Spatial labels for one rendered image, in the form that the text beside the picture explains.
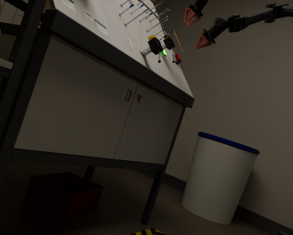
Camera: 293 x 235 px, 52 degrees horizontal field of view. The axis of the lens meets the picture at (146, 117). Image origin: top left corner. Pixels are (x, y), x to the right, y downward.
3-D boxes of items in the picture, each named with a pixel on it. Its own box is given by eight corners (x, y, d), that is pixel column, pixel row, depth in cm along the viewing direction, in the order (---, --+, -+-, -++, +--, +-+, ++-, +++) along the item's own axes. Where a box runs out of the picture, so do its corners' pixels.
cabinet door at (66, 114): (113, 159, 144) (139, 81, 145) (14, 148, 98) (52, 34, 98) (110, 157, 145) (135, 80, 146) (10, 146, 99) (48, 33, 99)
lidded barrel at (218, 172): (245, 224, 282) (268, 154, 284) (221, 229, 238) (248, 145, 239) (193, 199, 319) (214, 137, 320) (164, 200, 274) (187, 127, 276)
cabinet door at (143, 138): (165, 165, 190) (184, 106, 191) (114, 159, 144) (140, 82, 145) (161, 163, 191) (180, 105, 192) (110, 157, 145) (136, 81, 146)
